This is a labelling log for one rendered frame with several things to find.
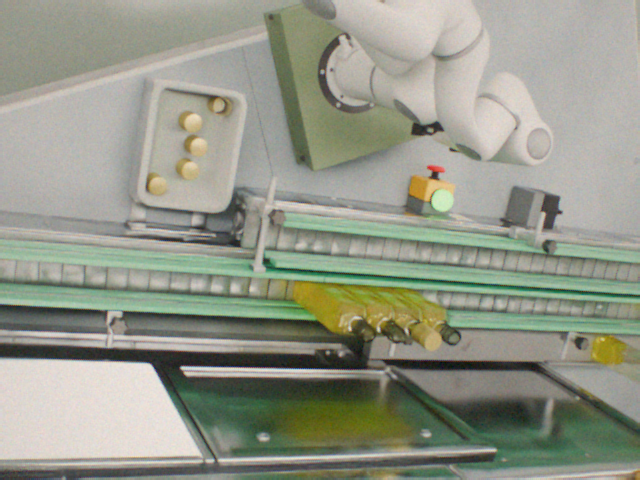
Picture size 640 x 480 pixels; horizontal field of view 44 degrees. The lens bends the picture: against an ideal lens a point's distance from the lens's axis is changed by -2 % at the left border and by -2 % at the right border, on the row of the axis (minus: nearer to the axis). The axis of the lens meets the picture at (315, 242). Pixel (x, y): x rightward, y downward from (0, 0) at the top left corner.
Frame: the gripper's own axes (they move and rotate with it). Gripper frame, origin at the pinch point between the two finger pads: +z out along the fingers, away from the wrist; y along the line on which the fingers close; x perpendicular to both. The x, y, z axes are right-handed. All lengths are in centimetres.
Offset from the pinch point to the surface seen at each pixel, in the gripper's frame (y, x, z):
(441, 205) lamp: -13.7, 10.8, 11.0
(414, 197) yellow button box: -11.4, 10.6, 18.1
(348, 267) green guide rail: 8.0, 28.4, 1.9
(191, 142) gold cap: 39.5, 15.7, 15.3
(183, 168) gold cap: 39.3, 20.6, 15.7
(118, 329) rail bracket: 46, 49, -1
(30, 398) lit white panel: 59, 59, -12
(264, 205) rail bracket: 28.3, 22.5, 0.7
